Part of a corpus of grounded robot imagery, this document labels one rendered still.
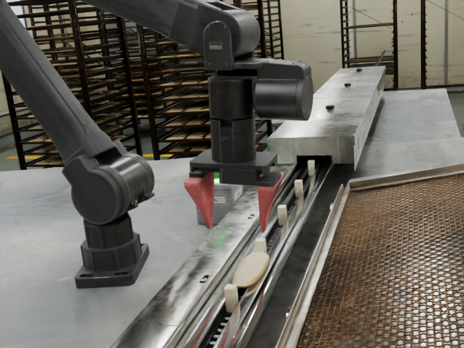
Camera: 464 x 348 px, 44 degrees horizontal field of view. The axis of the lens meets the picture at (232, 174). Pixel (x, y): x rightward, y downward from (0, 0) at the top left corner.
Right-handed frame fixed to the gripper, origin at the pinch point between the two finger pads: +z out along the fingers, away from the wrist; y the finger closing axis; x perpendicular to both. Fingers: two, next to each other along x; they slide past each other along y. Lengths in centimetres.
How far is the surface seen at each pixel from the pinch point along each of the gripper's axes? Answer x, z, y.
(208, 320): 15.6, 5.3, -1.2
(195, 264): 4.4, 4.5, 4.5
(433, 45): -700, 36, -44
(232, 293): 11.9, 3.7, -2.9
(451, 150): -71, 7, -31
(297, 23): -700, 5, 125
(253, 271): 5.1, 4.2, -3.6
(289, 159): -45.1, 3.7, 2.0
